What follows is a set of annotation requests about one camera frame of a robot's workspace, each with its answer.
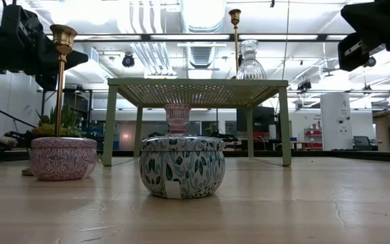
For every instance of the blue-green leaf candle tin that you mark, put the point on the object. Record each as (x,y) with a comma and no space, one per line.
(181,166)

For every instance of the white pillar with devices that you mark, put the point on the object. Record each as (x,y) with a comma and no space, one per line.
(336,122)

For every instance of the tall brass candlestick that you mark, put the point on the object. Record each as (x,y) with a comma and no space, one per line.
(235,15)

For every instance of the black ceiling spotlight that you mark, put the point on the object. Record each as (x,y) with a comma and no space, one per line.
(128,60)

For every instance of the black office chair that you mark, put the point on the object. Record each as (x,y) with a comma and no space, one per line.
(362,142)

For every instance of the red storage bins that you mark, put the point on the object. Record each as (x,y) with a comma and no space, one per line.
(313,137)

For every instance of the green perforated metal shelf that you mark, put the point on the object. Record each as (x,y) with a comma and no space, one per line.
(198,83)

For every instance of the clear ribbed glass candle holder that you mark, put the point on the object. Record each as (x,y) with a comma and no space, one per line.
(250,66)

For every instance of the pink patterned candle tin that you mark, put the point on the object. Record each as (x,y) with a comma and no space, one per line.
(63,157)

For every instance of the medium brass candlestick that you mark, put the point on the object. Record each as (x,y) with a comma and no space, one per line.
(63,35)

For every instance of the pink ribbed glass candle holder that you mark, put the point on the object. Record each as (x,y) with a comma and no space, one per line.
(177,117)

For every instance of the dark background screen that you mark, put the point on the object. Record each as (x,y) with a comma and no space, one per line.
(261,120)

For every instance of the green succulent plant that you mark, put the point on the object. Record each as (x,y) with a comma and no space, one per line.
(66,123)

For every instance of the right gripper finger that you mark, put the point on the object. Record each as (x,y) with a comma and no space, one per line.
(361,9)
(362,23)

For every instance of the silver ceiling air duct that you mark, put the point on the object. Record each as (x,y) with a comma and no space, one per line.
(203,13)

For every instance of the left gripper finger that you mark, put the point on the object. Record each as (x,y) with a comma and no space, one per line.
(74,60)
(49,67)

